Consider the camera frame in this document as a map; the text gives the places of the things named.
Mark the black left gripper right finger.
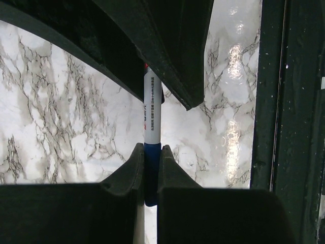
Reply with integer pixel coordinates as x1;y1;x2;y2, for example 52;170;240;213
157;145;295;243

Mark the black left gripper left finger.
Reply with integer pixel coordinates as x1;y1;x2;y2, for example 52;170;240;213
1;143;145;243

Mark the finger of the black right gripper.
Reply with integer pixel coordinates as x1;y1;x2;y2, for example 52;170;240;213
94;1;213;110
1;0;144;100

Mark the white whiteboard marker pen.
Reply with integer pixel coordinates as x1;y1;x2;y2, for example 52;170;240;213
144;64;163;144

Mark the blue marker cap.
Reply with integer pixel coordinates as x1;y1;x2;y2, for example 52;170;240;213
144;143;161;207

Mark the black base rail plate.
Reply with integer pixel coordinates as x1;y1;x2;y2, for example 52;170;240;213
250;1;324;243

